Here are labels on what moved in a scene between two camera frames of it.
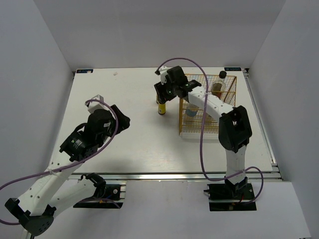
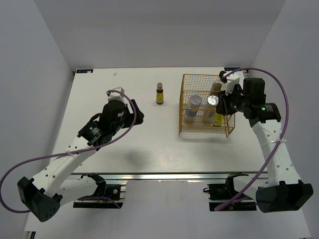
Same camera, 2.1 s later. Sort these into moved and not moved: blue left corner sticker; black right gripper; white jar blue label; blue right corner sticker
Moved: black right gripper
Not moved: blue right corner sticker; white jar blue label; blue left corner sticker
